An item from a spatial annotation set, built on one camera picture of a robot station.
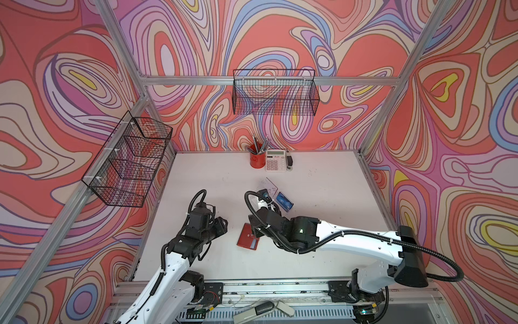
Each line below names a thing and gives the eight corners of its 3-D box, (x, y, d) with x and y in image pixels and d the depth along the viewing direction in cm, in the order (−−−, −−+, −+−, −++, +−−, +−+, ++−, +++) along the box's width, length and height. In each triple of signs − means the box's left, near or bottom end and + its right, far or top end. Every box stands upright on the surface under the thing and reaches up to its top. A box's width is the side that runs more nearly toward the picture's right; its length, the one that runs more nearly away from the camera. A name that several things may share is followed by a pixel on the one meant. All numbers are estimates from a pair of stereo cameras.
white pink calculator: (265, 171, 112) (265, 168, 110) (265, 152, 122) (265, 149, 120) (287, 171, 112) (288, 168, 110) (285, 152, 122) (285, 149, 120)
